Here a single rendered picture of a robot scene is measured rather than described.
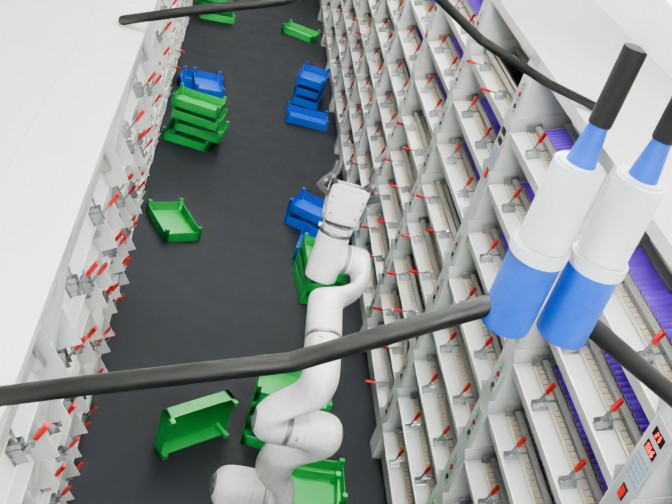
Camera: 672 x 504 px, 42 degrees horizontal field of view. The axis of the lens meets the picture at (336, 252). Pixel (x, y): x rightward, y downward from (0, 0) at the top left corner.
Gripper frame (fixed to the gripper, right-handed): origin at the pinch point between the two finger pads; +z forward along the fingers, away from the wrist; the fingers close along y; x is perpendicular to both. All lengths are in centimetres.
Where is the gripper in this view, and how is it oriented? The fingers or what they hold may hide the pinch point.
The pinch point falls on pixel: (357, 166)
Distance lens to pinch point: 219.2
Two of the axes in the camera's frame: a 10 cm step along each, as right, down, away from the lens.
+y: 9.4, 2.4, 2.5
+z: 3.1, -9.1, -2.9
